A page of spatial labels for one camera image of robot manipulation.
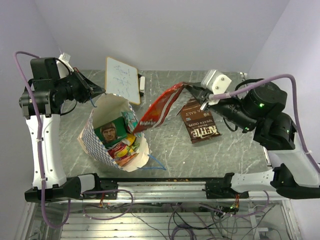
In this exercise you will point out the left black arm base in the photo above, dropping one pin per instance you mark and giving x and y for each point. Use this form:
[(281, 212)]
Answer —
[(100, 190)]

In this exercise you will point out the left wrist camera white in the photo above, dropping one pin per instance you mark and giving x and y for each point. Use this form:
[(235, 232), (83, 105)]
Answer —
[(63, 65)]

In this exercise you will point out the yellow snack packet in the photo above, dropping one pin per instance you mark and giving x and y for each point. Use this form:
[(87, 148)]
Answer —
[(129, 139)]

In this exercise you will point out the small whiteboard yellow frame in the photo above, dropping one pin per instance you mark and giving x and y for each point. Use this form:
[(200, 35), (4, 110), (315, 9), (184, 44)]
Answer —
[(122, 79)]

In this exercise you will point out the red yellow chips bag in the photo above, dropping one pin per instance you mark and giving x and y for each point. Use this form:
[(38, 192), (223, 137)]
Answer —
[(121, 153)]

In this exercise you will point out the aluminium rail frame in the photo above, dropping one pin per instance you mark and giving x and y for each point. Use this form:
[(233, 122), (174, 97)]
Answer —
[(164, 209)]

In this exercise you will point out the teal snack packet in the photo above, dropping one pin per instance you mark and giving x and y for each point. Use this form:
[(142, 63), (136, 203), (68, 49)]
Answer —
[(130, 121)]

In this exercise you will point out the red doritos chips bag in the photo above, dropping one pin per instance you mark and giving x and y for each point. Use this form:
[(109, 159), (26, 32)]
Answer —
[(158, 111)]

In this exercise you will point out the checkered paper bag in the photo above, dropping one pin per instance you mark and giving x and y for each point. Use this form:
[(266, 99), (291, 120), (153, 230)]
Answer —
[(107, 108)]

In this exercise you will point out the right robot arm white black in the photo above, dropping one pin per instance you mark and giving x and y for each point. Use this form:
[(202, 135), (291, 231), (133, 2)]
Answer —
[(257, 105)]

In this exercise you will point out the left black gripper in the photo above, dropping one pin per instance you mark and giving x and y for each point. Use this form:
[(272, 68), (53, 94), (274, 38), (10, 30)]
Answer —
[(89, 89)]

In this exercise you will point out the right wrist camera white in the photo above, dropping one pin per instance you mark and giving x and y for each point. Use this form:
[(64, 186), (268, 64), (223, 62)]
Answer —
[(216, 82)]

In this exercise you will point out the white whiteboard eraser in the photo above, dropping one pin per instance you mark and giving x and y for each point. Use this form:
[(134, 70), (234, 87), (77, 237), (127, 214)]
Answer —
[(142, 81)]

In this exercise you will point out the brown sea salt chips bag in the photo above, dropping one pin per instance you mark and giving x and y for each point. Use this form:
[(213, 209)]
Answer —
[(200, 124)]

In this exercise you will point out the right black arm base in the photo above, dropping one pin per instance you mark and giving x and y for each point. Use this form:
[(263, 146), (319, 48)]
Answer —
[(219, 187)]

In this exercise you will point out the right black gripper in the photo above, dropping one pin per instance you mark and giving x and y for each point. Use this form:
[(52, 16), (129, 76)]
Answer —
[(200, 92)]

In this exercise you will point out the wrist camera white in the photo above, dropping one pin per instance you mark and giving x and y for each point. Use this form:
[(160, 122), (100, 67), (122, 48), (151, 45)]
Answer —
[(63, 65), (216, 82)]

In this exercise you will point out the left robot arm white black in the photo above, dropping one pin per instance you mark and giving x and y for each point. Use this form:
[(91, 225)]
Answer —
[(54, 81)]

